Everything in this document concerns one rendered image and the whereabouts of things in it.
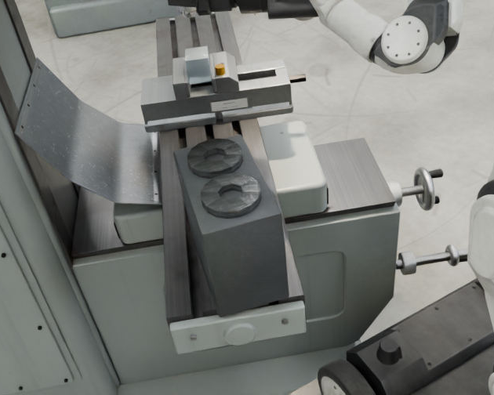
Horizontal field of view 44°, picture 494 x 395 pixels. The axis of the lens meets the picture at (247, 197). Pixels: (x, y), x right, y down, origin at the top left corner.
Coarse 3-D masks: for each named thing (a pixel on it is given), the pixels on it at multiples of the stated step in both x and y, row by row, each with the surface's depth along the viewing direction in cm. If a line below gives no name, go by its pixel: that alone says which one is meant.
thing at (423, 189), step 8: (424, 168) 159; (416, 176) 163; (424, 176) 156; (432, 176) 157; (440, 176) 157; (392, 184) 158; (416, 184) 164; (424, 184) 158; (432, 184) 155; (392, 192) 157; (400, 192) 157; (408, 192) 159; (416, 192) 160; (424, 192) 160; (432, 192) 155; (400, 200) 157; (424, 200) 161; (432, 200) 156; (424, 208) 160
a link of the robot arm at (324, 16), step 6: (312, 0) 109; (318, 0) 108; (324, 0) 108; (330, 0) 108; (336, 0) 108; (342, 0) 109; (318, 6) 109; (324, 6) 108; (330, 6) 108; (318, 12) 110; (324, 12) 109; (330, 12) 109; (324, 18) 110; (324, 24) 112
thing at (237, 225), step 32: (192, 160) 96; (224, 160) 95; (192, 192) 92; (224, 192) 91; (256, 192) 89; (192, 224) 102; (224, 224) 86; (256, 224) 87; (224, 256) 89; (256, 256) 91; (224, 288) 93; (256, 288) 95; (288, 288) 97
